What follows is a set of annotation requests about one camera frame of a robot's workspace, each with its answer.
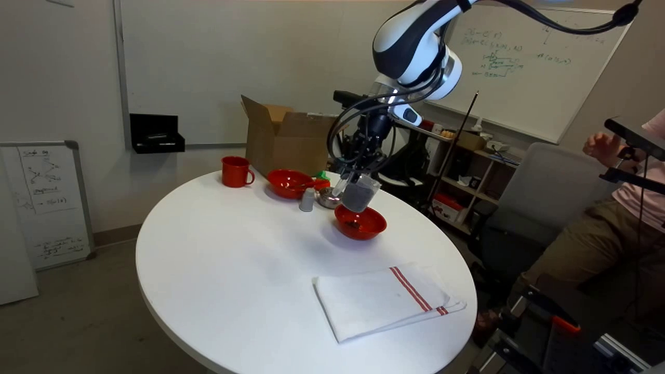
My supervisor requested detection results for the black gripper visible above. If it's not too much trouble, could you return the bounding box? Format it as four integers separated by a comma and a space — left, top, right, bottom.
341, 112, 391, 188

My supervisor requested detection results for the clear plastic measuring cup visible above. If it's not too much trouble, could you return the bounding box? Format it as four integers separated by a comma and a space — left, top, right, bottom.
338, 172, 382, 215

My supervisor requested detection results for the red bowl with coffee beans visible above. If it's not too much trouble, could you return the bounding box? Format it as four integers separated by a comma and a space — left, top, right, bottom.
333, 203, 388, 243

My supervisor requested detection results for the empty red bowl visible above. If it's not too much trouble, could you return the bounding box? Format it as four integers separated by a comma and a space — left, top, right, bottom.
267, 169, 316, 201

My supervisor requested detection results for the small grey shaker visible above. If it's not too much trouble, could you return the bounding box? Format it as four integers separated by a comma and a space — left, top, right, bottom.
298, 188, 317, 215

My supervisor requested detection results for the open cardboard box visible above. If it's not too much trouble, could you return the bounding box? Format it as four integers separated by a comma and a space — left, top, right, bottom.
238, 93, 348, 179

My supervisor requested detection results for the wooden storage shelf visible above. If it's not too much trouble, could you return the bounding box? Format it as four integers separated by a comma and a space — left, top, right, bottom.
408, 120, 521, 234

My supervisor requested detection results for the red metal mug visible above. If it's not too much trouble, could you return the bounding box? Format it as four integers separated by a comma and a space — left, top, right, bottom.
221, 153, 257, 190

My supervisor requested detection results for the white towel with red stripes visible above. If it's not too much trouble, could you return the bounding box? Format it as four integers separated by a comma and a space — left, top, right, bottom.
310, 265, 468, 346

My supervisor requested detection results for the grey office chair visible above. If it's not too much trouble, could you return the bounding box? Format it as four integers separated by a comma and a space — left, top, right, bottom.
476, 141, 615, 294

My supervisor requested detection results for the black carrying case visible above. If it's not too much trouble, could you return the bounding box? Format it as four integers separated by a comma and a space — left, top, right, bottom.
127, 112, 187, 156

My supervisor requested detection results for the seated person in khaki trousers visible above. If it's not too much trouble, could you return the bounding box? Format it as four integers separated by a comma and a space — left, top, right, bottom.
515, 107, 665, 329

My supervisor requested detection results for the black clamp with orange trigger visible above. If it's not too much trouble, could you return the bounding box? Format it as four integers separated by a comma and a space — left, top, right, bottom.
521, 286, 586, 374

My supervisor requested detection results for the small whiteboard with drawings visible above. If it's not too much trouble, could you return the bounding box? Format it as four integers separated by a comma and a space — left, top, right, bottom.
0, 139, 97, 273

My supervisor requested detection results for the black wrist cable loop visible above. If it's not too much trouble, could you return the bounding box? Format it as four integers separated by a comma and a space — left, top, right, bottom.
327, 64, 448, 174

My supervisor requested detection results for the black camera rig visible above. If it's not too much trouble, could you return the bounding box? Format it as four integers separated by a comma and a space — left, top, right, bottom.
599, 116, 665, 196

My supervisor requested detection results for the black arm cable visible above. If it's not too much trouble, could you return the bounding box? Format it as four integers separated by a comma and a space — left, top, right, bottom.
495, 0, 644, 38

